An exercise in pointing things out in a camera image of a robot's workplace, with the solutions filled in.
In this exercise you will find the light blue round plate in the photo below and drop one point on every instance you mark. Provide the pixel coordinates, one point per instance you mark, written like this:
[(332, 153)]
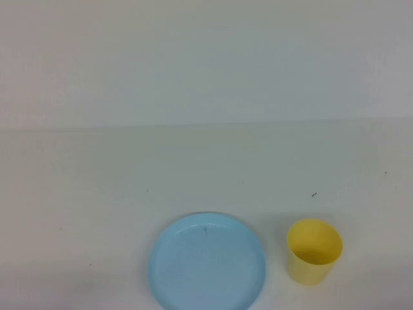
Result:
[(206, 271)]

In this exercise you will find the yellow plastic cup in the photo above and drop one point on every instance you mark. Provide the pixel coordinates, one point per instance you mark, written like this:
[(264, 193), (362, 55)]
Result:
[(306, 268)]

